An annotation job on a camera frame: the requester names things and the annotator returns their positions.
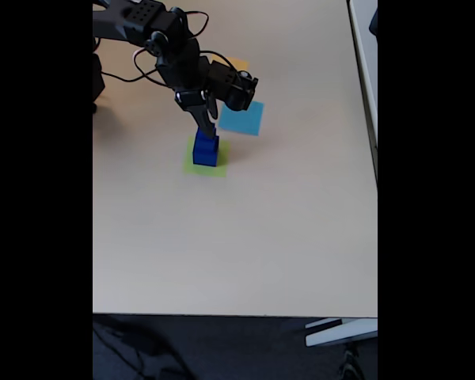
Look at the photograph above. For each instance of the green paper square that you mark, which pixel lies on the green paper square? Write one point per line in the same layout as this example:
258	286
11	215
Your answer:
190	168

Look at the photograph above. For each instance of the medium blue cube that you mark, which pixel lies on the medium blue cube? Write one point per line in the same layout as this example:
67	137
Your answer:
204	144

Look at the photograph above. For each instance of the orange paper square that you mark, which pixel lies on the orange paper square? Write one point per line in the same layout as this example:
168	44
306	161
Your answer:
239	63

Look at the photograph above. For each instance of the light blue paper square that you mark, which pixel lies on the light blue paper square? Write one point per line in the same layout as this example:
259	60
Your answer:
245	120

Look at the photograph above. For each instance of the dark blue object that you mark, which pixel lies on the dark blue object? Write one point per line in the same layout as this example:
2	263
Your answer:
374	23

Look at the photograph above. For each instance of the white table foot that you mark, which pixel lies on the white table foot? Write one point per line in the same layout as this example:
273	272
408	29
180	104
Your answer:
340	332

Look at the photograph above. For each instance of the white neighbouring table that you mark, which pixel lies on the white neighbouring table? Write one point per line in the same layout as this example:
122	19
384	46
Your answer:
364	59

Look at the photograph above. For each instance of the large blue cube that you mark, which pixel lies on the large blue cube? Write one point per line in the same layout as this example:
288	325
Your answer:
206	158

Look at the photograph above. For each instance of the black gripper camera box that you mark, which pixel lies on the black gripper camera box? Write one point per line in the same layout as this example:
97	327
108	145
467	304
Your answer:
233	89

